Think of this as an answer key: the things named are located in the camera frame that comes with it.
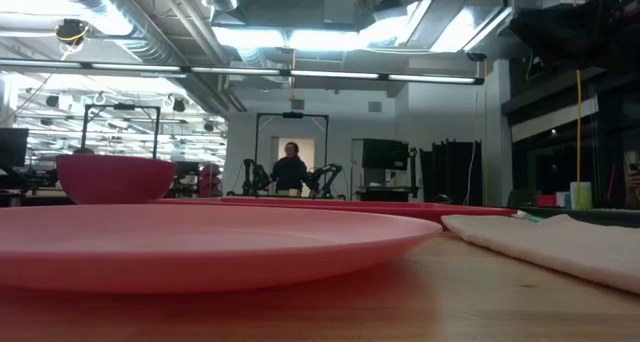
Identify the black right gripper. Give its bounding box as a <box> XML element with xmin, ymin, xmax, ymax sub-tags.
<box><xmin>509</xmin><ymin>0</ymin><xmax>640</xmax><ymax>73</ymax></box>

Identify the spoon with teal handle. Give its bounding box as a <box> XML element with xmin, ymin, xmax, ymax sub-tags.
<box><xmin>512</xmin><ymin>210</ymin><xmax>544</xmax><ymax>224</ymax></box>

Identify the beige napkin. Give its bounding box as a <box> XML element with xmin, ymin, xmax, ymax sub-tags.
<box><xmin>440</xmin><ymin>213</ymin><xmax>640</xmax><ymax>296</ymax></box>

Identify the pink round plate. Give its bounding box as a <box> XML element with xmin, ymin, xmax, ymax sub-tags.
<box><xmin>0</xmin><ymin>203</ymin><xmax>444</xmax><ymax>296</ymax></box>

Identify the magenta plastic bowl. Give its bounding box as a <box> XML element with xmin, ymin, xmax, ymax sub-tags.
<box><xmin>55</xmin><ymin>154</ymin><xmax>177</xmax><ymax>206</ymax></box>

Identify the red plastic tray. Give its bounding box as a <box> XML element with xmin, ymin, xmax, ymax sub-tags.
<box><xmin>154</xmin><ymin>196</ymin><xmax>519</xmax><ymax>231</ymax></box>

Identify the green and white cup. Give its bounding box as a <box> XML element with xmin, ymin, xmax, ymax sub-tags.
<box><xmin>569</xmin><ymin>181</ymin><xmax>594</xmax><ymax>211</ymax></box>

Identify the black curtain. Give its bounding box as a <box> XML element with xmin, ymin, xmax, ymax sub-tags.
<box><xmin>419</xmin><ymin>138</ymin><xmax>484</xmax><ymax>207</ymax></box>

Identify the person's hand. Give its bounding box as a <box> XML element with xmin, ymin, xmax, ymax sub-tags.
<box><xmin>623</xmin><ymin>150</ymin><xmax>640</xmax><ymax>210</ymax></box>

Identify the large black monitor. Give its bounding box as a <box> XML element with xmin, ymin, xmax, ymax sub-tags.
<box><xmin>361</xmin><ymin>138</ymin><xmax>411</xmax><ymax>172</ymax></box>

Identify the person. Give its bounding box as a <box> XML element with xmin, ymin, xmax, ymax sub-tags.
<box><xmin>269</xmin><ymin>141</ymin><xmax>311</xmax><ymax>198</ymax></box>

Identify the long ceiling light bar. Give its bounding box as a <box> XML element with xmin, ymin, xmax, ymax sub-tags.
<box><xmin>0</xmin><ymin>58</ymin><xmax>486</xmax><ymax>86</ymax></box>

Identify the small black monitor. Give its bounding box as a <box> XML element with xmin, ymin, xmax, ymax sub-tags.
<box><xmin>0</xmin><ymin>127</ymin><xmax>30</xmax><ymax>170</ymax></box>

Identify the hanging yellow cable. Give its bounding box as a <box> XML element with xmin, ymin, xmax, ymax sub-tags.
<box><xmin>575</xmin><ymin>69</ymin><xmax>584</xmax><ymax>184</ymax></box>

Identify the black gantry frame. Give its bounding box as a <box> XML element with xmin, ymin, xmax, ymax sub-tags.
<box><xmin>80</xmin><ymin>102</ymin><xmax>162</xmax><ymax>160</ymax></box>
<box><xmin>254</xmin><ymin>111</ymin><xmax>330</xmax><ymax>199</ymax></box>

